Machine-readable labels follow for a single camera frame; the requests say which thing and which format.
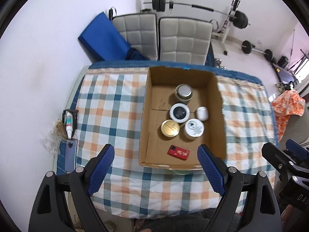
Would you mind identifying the red cigarette pack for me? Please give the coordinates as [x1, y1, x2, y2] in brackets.
[168, 145, 190, 161]

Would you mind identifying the perforated metal tin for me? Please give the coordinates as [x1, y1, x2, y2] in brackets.
[175, 84, 193, 105]

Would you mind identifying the white glue tube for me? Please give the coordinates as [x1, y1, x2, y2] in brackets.
[65, 112, 73, 139]

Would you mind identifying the right grey padded chair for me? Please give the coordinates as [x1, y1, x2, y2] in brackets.
[158, 17, 213, 66]

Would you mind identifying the orange floral cloth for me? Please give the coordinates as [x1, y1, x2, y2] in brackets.
[271, 90, 305, 141]

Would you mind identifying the gold round tin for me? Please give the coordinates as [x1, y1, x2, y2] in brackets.
[160, 119, 180, 140]

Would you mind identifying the barbell on rack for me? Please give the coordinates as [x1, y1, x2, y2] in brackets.
[144, 0, 249, 55]

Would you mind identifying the clear plastic bag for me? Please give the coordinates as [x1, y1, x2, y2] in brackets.
[40, 119, 68, 156]

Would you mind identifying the white tin with dark lid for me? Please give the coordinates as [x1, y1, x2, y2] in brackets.
[169, 103, 190, 124]

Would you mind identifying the white round labelled tin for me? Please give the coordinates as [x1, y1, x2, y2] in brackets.
[184, 118, 205, 140]

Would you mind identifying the plaid tablecloth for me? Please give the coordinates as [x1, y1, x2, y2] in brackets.
[56, 60, 278, 221]

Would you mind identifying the blue foam mat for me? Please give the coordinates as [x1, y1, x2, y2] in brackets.
[78, 13, 130, 61]

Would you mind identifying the floor barbell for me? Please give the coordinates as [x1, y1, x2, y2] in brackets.
[241, 40, 273, 62]

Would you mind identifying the blue smartphone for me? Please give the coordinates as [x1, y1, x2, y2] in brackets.
[57, 139, 77, 175]

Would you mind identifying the grey padded chair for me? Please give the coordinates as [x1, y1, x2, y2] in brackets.
[158, 17, 213, 66]
[112, 13, 158, 61]

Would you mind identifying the left grey padded chair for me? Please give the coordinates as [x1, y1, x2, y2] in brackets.
[112, 13, 158, 61]

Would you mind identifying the black tube holder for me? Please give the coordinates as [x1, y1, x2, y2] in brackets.
[62, 109, 79, 139]

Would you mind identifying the blue printed cardboard box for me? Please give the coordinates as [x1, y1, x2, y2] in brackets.
[139, 67, 227, 170]

